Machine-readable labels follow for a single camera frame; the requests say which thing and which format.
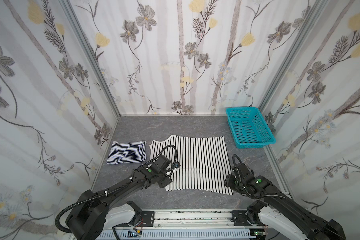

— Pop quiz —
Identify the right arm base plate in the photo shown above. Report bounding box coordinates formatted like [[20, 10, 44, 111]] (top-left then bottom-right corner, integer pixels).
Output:
[[231, 211, 259, 227]]

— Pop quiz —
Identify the aluminium mounting rail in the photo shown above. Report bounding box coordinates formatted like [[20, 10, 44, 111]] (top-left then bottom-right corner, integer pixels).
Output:
[[68, 208, 319, 231]]

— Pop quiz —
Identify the left corrugated black cable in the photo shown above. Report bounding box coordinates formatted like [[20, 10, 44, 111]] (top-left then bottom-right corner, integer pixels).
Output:
[[54, 191, 115, 234]]

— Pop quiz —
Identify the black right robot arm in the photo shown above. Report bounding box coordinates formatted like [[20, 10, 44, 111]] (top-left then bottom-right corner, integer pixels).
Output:
[[225, 154, 346, 240]]

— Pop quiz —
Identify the black white striped tank top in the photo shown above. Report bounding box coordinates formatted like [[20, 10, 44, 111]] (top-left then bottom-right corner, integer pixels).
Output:
[[150, 135, 234, 195]]

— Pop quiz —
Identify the teal plastic basket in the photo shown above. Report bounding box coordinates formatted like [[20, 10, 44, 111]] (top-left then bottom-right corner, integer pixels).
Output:
[[226, 107, 276, 149]]

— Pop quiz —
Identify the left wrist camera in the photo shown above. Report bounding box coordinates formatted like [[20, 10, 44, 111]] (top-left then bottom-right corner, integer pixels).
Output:
[[171, 161, 181, 172]]

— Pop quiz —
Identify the blue white striped tank top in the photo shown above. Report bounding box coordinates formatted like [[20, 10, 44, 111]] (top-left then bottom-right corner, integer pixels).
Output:
[[106, 141, 147, 165]]

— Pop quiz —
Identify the white slotted cable duct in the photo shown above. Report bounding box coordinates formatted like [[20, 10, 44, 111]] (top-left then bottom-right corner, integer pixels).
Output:
[[97, 229, 256, 240]]

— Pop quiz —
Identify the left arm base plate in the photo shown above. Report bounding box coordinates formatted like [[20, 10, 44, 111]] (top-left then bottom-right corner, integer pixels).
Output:
[[132, 211, 155, 228]]

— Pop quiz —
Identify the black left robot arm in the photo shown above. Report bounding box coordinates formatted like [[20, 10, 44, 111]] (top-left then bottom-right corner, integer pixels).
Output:
[[55, 145, 180, 240]]

